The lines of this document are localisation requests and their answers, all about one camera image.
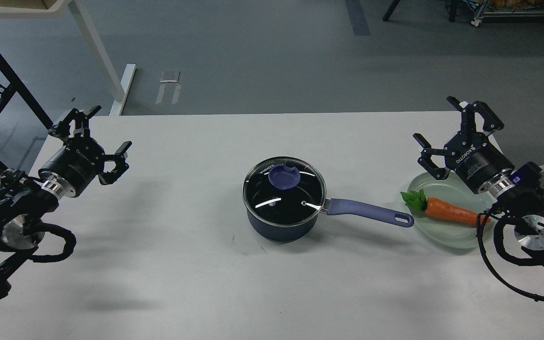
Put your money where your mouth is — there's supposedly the clear green glass plate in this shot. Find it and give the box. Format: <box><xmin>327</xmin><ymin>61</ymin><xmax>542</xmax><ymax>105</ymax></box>
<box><xmin>408</xmin><ymin>173</ymin><xmax>495</xmax><ymax>249</ymax></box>

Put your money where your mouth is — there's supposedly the wheeled cart in background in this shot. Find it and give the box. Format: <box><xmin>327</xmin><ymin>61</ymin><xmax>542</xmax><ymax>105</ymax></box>
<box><xmin>470</xmin><ymin>0</ymin><xmax>544</xmax><ymax>27</ymax></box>

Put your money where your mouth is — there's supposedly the blue saucepan with handle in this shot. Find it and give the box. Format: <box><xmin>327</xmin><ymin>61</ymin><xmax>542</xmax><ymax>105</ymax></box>
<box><xmin>242</xmin><ymin>156</ymin><xmax>414</xmax><ymax>243</ymax></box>

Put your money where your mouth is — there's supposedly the orange toy carrot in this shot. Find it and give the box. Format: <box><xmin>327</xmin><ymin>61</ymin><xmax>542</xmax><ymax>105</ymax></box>
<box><xmin>400</xmin><ymin>189</ymin><xmax>478</xmax><ymax>228</ymax></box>

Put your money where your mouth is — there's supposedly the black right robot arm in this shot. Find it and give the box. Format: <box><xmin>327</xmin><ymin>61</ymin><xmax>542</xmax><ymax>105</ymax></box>
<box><xmin>414</xmin><ymin>95</ymin><xmax>544</xmax><ymax>302</ymax></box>

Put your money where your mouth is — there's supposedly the glass pot lid blue knob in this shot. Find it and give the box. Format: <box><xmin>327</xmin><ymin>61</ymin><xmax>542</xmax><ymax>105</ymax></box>
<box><xmin>242</xmin><ymin>156</ymin><xmax>326</xmax><ymax>228</ymax></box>

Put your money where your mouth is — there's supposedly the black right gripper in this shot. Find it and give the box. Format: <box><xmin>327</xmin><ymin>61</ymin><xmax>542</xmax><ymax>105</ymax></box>
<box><xmin>413</xmin><ymin>96</ymin><xmax>515</xmax><ymax>195</ymax></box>

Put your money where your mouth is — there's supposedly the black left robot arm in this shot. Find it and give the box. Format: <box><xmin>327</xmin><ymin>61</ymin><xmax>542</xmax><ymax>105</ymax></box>
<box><xmin>0</xmin><ymin>105</ymin><xmax>132</xmax><ymax>300</ymax></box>

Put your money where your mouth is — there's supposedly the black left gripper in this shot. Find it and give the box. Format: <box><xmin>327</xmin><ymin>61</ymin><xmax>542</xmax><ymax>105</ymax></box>
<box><xmin>38</xmin><ymin>105</ymin><xmax>132</xmax><ymax>197</ymax></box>

